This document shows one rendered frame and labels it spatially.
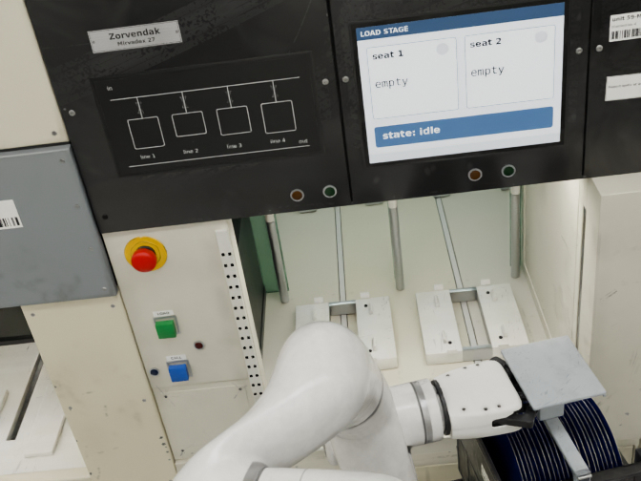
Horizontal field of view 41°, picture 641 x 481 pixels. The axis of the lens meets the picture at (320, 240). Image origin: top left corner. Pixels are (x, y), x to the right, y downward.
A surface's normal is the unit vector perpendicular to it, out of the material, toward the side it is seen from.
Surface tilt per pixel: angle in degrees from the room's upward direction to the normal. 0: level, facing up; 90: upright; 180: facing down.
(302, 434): 95
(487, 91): 90
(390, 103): 90
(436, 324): 0
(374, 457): 78
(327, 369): 37
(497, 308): 0
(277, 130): 90
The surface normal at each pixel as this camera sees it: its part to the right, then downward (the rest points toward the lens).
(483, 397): -0.07, -0.78
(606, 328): 0.01, 0.56
